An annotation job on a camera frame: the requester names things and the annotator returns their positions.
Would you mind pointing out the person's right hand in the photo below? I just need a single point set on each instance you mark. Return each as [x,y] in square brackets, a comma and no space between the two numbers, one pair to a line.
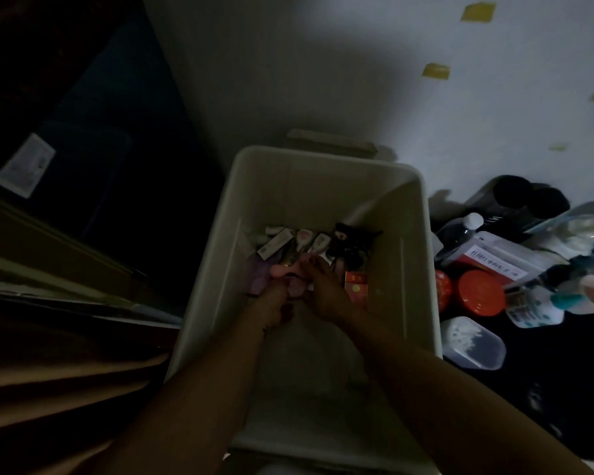
[329,291]

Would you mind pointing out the person's left hand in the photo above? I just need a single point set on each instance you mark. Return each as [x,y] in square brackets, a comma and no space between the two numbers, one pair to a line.
[277,306]

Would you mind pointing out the small red box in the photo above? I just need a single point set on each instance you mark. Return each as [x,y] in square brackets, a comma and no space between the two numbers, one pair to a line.
[356,286]

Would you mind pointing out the purple packet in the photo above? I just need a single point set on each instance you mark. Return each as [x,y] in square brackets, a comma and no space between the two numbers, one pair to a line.
[257,277]

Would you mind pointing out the pink hairbrush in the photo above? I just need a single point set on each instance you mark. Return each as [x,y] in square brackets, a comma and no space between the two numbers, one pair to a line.
[287,271]

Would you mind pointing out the pink white small bottle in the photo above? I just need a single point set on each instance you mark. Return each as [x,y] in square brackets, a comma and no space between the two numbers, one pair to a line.
[322,243]
[305,239]

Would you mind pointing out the gold foil packet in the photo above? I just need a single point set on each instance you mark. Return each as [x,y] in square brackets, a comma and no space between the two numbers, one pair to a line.
[292,253]

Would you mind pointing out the white plastic storage bin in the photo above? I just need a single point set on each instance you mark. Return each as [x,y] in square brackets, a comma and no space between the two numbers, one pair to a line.
[302,192]

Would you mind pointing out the red heart shaped tin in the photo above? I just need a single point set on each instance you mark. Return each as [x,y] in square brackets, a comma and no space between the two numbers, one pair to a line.
[441,291]

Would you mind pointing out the clear bottle white cap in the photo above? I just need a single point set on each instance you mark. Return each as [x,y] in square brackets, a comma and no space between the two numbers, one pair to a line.
[458,232]

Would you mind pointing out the orange red round jar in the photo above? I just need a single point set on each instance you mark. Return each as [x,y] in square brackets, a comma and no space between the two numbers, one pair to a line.
[477,294]

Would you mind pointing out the clear cotton swab box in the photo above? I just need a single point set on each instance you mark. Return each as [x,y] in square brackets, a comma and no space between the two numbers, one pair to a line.
[472,343]

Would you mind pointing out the zip pouch red label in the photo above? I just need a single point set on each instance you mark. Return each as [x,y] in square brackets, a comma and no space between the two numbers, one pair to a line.
[495,262]

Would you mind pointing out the white lotion bottle teal cap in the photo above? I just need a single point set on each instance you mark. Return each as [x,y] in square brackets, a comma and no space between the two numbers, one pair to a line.
[532,309]

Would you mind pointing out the cream plush covered bottle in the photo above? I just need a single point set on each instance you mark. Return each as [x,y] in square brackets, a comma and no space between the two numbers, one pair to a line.
[574,227]

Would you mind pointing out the person's left forearm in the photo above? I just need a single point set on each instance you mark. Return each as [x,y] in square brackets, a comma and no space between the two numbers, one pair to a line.
[188,405]

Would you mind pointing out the person's right forearm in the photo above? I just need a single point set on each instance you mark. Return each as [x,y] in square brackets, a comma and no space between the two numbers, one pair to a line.
[465,405]

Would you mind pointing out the black table countertop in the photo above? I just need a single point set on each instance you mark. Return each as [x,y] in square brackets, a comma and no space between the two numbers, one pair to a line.
[549,400]

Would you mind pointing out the white sticker label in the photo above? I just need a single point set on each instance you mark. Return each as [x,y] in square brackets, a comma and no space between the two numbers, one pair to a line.
[24,165]

